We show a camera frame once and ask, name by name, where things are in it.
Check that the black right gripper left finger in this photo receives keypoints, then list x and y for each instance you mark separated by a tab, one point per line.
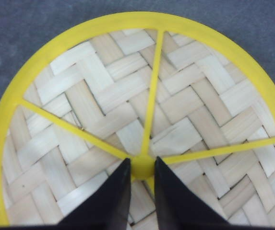
107	208

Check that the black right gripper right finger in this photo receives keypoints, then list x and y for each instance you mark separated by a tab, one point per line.
177	207

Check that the woven bamboo steamer lid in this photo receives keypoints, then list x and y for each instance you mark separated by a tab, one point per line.
138	85

